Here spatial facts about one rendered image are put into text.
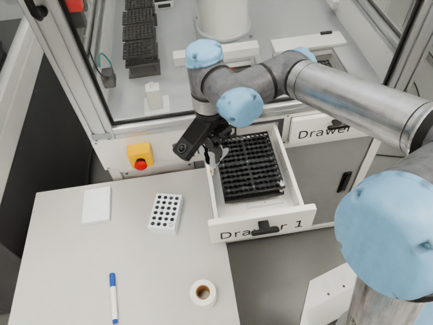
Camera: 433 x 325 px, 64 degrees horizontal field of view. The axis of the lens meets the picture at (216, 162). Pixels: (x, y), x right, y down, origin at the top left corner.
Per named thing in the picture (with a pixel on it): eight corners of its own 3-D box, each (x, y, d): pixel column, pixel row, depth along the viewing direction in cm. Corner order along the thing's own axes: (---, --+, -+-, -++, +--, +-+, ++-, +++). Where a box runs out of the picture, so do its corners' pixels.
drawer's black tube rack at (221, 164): (283, 198, 104) (285, 187, 99) (225, 207, 103) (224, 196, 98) (266, 144, 117) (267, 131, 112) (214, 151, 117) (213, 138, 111)
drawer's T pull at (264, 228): (279, 232, 90) (279, 229, 89) (251, 236, 90) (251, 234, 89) (276, 220, 92) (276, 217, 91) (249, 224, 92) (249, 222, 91)
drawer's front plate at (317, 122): (370, 131, 120) (381, 108, 112) (288, 144, 119) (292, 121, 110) (368, 128, 121) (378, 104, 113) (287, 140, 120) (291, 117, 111)
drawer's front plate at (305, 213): (310, 227, 99) (317, 208, 91) (211, 244, 98) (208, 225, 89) (308, 222, 100) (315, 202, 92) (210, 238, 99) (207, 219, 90)
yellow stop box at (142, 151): (154, 167, 113) (149, 153, 108) (132, 171, 113) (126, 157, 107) (153, 155, 116) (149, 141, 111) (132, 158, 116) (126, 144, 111)
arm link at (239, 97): (282, 81, 61) (247, 52, 68) (229, 106, 58) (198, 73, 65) (279, 113, 68) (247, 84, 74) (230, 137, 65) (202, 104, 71)
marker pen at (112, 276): (118, 323, 92) (117, 322, 91) (113, 325, 92) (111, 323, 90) (115, 273, 100) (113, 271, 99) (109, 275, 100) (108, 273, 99)
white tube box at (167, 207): (176, 235, 107) (174, 229, 104) (149, 233, 108) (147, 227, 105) (183, 200, 114) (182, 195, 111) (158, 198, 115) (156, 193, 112)
